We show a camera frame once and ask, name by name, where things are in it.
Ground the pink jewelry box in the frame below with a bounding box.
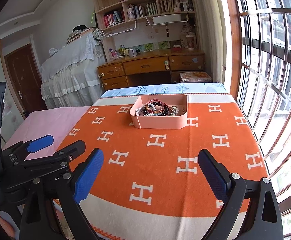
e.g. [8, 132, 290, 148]
[130, 94, 188, 129]

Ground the person's left hand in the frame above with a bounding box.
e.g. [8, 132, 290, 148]
[0, 211, 19, 239]

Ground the pink bed sheet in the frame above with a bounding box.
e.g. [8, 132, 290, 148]
[3, 106, 89, 160]

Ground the brown wooden door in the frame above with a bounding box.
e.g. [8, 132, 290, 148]
[4, 44, 47, 116]

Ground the white lace covered furniture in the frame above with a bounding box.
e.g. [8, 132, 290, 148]
[41, 32, 105, 109]

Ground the orange H pattern blanket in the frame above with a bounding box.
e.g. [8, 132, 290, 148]
[61, 94, 267, 239]

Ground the white kettle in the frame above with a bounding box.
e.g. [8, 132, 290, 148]
[128, 48, 138, 57]

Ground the wooden desk with drawers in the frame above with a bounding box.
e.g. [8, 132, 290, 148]
[97, 49, 205, 90]

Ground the blue patterned mat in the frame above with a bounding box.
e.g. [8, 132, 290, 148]
[101, 83, 228, 98]

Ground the wooden bookshelf with books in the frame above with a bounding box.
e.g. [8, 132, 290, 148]
[93, 0, 197, 61]

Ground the window with metal bars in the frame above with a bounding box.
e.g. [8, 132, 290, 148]
[228, 0, 291, 239]

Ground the cream curtain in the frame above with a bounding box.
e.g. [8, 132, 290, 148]
[192, 0, 232, 90]

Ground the black bead bracelet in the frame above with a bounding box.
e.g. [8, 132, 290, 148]
[145, 101, 171, 117]

